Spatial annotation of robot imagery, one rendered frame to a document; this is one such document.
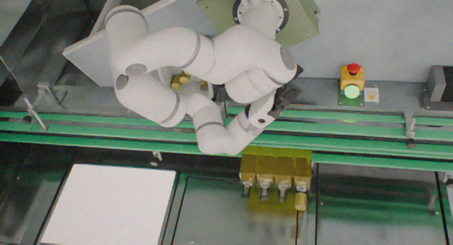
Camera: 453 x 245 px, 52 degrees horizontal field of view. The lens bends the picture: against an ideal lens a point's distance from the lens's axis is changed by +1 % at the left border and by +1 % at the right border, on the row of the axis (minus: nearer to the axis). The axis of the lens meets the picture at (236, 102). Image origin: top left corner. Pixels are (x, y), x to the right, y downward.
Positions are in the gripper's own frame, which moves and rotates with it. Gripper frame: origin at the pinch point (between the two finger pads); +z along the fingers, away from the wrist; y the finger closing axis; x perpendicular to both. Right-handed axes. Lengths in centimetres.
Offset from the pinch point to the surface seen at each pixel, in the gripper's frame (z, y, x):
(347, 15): 8.4, 35.9, 10.7
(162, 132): -62, 28, -10
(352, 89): -7.4, 31.7, 27.8
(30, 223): -111, 5, -28
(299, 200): -37, 8, 33
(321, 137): -25.5, 27.0, 31.6
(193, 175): -69, 25, 9
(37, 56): -96, 63, -64
